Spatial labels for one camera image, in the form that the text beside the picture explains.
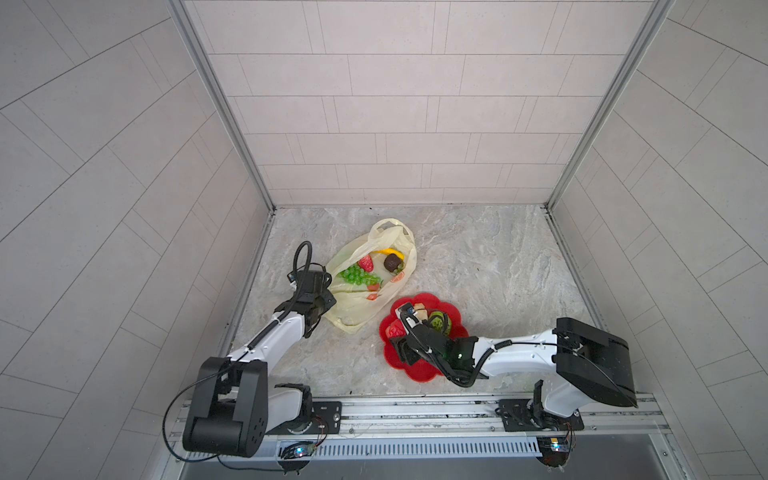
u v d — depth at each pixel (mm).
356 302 864
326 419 705
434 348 590
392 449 1051
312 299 665
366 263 964
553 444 683
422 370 779
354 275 937
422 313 841
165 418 381
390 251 974
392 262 960
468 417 723
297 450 649
